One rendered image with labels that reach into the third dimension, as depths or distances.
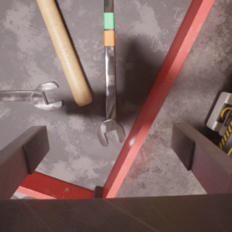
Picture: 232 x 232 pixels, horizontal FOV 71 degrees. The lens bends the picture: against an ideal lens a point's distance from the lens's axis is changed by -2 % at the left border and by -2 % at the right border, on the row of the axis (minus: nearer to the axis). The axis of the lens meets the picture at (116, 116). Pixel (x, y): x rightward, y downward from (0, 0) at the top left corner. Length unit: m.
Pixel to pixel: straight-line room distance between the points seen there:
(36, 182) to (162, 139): 1.11
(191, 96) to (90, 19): 1.11
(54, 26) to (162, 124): 1.13
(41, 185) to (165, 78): 0.25
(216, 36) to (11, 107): 1.25
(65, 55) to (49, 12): 0.05
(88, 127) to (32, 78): 0.11
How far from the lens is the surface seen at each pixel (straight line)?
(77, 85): 0.23
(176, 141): 0.16
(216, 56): 1.35
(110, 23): 0.25
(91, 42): 0.25
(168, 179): 1.54
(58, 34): 0.24
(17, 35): 0.28
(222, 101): 1.29
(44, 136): 0.17
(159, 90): 0.22
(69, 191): 0.32
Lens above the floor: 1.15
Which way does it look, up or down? 73 degrees down
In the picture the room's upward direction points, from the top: 177 degrees clockwise
